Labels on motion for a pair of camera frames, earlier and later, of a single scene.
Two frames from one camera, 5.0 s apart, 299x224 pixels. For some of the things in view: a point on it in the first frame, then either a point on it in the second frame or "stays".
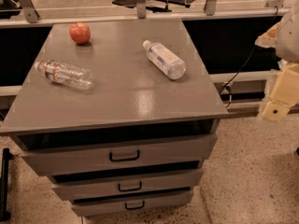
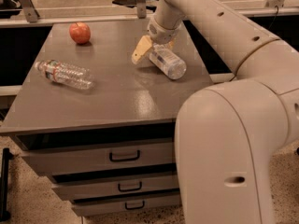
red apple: x=79 y=33 stays
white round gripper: x=289 y=41 to x=163 y=34
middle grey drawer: x=148 y=184 stays
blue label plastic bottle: x=165 y=59 stays
